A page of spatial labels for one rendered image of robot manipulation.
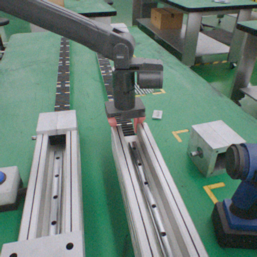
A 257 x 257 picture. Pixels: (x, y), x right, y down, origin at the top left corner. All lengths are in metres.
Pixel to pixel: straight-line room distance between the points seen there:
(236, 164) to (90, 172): 0.38
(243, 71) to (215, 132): 1.86
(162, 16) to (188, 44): 1.35
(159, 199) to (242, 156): 0.21
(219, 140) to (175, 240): 0.26
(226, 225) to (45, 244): 0.32
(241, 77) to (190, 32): 0.94
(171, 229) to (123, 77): 0.35
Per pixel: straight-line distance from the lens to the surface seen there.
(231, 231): 0.52
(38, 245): 0.41
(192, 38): 3.19
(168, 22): 4.49
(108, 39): 0.58
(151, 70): 0.61
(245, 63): 2.47
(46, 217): 0.53
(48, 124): 0.69
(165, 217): 0.52
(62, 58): 1.34
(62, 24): 0.61
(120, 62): 0.58
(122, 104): 0.64
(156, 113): 0.87
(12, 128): 0.89
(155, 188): 0.56
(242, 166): 0.41
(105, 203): 0.59
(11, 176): 0.61
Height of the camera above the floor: 1.24
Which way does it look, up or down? 35 degrees down
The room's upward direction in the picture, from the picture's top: straight up
